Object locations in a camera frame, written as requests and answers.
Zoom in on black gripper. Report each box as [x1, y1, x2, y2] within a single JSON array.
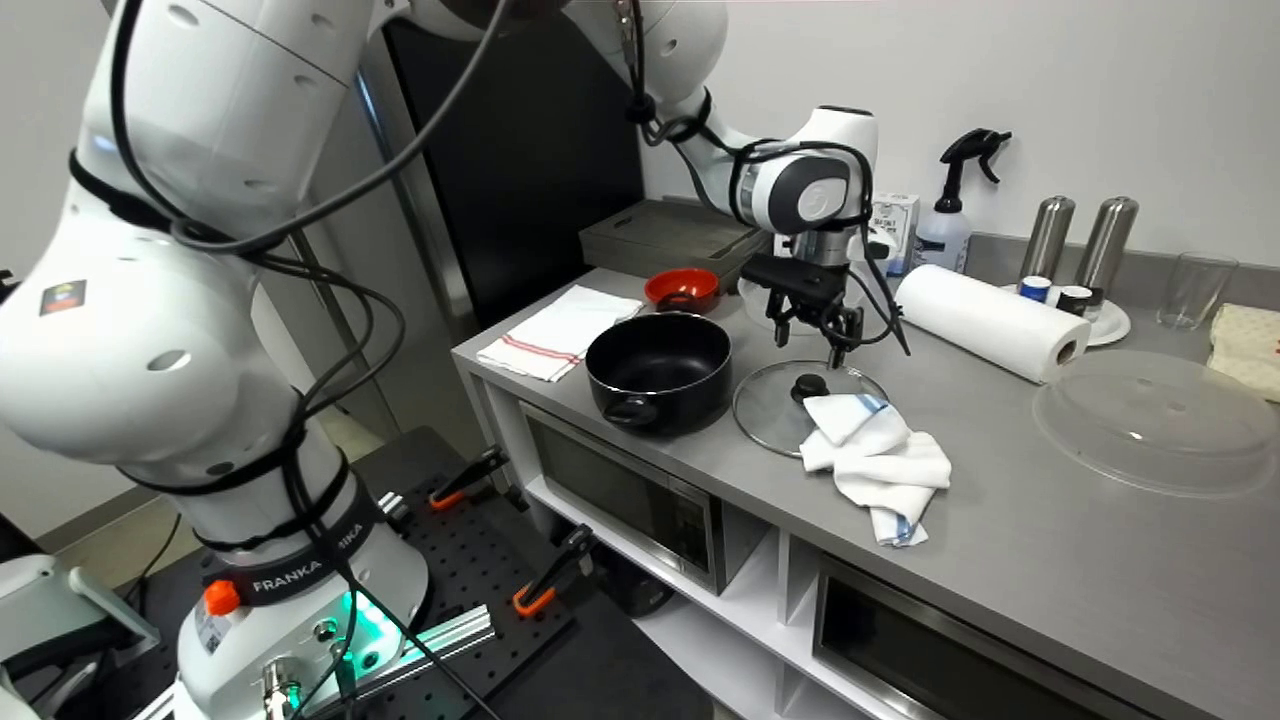
[[737, 246, 872, 370]]

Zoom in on glass lid with black knob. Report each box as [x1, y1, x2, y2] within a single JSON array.
[[727, 356, 897, 462]]

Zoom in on black cooking pot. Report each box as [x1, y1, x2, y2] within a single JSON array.
[[580, 311, 737, 435]]

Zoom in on clear glass pot lid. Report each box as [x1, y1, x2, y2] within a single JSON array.
[[1033, 348, 1280, 503]]

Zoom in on red bowl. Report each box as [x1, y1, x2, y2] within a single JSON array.
[[645, 265, 727, 315]]

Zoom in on white cloth with blue stripes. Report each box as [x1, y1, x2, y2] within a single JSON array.
[[794, 390, 956, 553]]

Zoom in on spray bottle with black trigger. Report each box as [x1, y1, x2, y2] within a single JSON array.
[[915, 123, 1014, 275]]

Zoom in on white paper towel roll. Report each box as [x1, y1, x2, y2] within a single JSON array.
[[892, 260, 1092, 389]]

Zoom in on grey metal tray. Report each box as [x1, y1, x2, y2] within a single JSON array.
[[574, 197, 773, 284]]

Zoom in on steel shaker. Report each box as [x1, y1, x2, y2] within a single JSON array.
[[1014, 191, 1080, 284], [1076, 191, 1141, 301]]

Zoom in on built-in black oven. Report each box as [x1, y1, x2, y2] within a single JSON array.
[[810, 562, 1124, 720], [523, 410, 732, 597]]

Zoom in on white towel with red stripes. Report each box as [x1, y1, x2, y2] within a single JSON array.
[[477, 278, 647, 389]]

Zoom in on white plate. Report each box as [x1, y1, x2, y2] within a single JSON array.
[[1013, 284, 1137, 352]]

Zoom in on grey counter unit with shelves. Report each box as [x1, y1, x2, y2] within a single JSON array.
[[447, 233, 1280, 720]]

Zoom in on black standing panel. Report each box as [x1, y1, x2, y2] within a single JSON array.
[[375, 0, 650, 332]]

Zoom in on orange and black clamp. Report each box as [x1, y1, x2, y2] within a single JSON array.
[[424, 449, 511, 516], [508, 524, 596, 622]]

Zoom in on black robot table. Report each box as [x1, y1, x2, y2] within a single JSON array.
[[74, 422, 724, 720]]

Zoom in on black perforated breadboard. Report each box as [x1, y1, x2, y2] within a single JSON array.
[[132, 494, 574, 720]]

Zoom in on grey metal stand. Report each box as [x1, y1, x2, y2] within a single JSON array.
[[0, 553, 162, 720]]

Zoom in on aluminium rail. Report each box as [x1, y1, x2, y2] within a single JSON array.
[[375, 598, 499, 676]]

